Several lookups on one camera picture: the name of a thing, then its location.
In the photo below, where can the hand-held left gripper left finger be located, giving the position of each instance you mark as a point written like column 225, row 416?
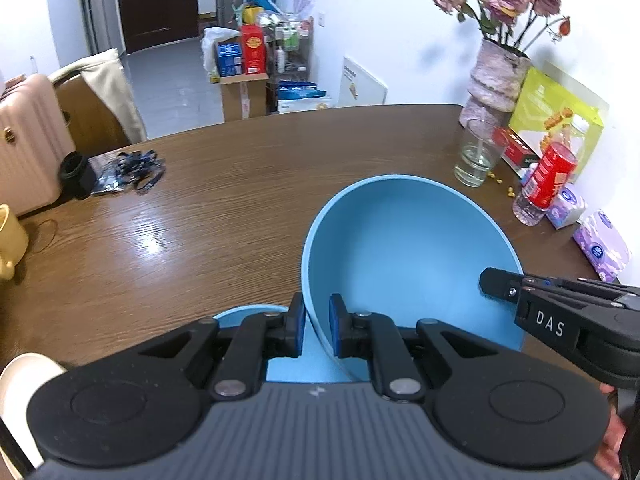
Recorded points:
column 297, row 330

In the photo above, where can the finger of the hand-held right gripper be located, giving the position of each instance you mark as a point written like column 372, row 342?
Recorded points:
column 500, row 282

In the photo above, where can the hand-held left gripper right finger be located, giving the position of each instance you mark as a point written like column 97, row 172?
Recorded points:
column 336, row 330

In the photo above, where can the blue bowl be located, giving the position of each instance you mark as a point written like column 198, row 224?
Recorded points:
column 300, row 372
column 410, row 250

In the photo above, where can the small white plate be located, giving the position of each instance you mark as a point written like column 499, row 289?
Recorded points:
column 20, row 395

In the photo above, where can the person's right hand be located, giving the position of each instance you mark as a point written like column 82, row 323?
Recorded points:
column 614, row 445

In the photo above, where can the large purple tissue pack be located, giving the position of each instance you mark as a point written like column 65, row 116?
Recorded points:
column 602, row 245

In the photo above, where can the small purple tissue pack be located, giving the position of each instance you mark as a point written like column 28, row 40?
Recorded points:
column 567, row 207

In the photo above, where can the red label plastic bottle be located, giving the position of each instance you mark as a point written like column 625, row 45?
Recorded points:
column 550, row 175

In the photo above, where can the clear drinking glass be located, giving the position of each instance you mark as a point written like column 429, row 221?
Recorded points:
column 477, row 165

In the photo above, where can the small red box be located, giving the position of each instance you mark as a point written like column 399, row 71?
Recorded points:
column 515, row 147

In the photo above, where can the green yellow gift box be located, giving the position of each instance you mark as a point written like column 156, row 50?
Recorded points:
column 550, row 100

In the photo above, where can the pink textured vase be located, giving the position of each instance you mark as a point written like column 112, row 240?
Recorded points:
column 495, row 85

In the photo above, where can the cardboard box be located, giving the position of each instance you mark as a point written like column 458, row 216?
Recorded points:
column 245, row 97

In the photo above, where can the blue printed bag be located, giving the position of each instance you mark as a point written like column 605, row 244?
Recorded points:
column 300, row 91

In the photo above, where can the white board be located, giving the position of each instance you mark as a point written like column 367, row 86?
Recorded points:
column 362, row 85

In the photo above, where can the clear plastic packet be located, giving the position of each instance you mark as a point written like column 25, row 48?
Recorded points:
column 105, row 180

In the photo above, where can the small yellow packet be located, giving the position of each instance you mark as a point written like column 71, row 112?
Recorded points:
column 215, row 78

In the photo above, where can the black cylinder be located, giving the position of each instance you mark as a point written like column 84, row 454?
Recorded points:
column 77, row 175

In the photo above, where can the white bottle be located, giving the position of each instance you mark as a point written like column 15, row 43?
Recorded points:
column 281, row 60

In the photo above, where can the blue box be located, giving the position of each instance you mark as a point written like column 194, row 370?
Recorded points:
column 230, row 60

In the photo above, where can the brown wooden chair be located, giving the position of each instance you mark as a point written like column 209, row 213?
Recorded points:
column 95, row 120

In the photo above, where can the white plastic bag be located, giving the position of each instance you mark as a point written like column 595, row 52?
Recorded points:
column 215, row 42

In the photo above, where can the yellow mug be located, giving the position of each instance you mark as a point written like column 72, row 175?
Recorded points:
column 10, row 245

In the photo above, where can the wooden chair with beige coat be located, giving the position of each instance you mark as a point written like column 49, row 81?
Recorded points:
column 117, row 90

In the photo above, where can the pink suitcase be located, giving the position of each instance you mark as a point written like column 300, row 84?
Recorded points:
column 30, row 150

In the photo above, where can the dark brown door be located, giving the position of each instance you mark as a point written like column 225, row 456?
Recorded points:
column 160, row 5

